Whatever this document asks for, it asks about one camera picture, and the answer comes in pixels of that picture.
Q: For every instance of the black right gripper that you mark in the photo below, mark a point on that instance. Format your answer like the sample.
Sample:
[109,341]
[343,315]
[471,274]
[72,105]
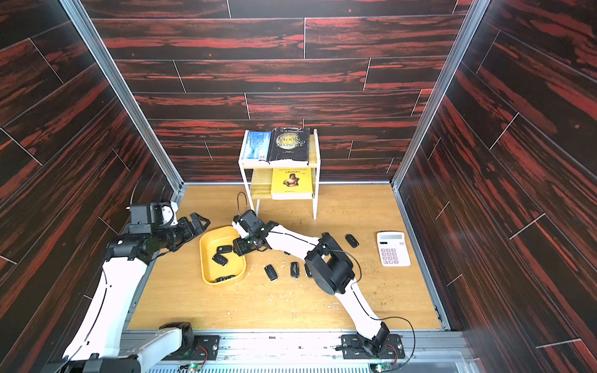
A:
[246,240]

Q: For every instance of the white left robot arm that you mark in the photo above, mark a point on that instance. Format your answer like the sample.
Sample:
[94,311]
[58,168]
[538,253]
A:
[96,347]

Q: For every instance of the yellow storage tray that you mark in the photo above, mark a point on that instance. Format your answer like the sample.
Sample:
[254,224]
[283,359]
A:
[209,242]

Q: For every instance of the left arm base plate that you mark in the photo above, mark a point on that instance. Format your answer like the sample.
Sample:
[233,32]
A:
[200,347]

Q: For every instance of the black flip car key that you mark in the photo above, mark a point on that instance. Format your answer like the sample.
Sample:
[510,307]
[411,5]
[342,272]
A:
[271,272]

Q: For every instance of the white metal shelf rack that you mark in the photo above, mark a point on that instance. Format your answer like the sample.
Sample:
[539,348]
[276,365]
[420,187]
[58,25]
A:
[284,164]

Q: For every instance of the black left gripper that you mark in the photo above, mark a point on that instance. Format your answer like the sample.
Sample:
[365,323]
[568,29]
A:
[183,223]

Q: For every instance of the blue book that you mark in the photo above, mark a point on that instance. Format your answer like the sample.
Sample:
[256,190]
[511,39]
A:
[257,146]

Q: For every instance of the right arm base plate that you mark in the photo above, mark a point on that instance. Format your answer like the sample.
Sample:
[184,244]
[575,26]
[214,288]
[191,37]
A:
[356,347]

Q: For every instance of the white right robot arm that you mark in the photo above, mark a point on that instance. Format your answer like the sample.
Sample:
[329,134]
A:
[330,267]

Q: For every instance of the aluminium rail frame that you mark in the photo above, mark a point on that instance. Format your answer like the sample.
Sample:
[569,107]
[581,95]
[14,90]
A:
[263,350]

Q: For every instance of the black hardcover book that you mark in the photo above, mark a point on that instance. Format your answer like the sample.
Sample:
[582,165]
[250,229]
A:
[289,145]

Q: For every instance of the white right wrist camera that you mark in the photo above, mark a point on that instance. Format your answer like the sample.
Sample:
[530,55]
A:
[240,229]

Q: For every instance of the white calculator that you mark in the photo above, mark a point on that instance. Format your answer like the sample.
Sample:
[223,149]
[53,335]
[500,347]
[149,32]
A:
[393,251]

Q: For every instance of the yellow book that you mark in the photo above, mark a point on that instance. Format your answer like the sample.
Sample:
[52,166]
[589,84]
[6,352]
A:
[292,184]

